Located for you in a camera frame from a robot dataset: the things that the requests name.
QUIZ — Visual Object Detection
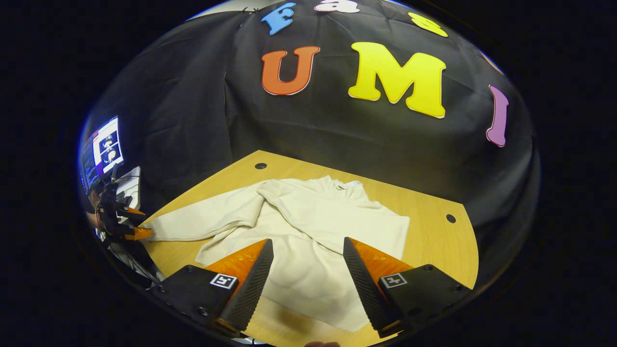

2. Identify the computer monitor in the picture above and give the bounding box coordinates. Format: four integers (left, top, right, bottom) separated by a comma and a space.
80, 116, 125, 193

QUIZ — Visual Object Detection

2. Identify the cream sweatshirt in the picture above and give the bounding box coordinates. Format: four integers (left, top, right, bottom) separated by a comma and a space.
142, 176, 410, 333

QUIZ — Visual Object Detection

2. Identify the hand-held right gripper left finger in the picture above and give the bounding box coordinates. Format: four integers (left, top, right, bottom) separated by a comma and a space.
153, 238, 274, 338

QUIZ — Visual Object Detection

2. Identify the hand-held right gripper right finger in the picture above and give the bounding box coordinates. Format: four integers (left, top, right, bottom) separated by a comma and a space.
343, 236, 475, 339

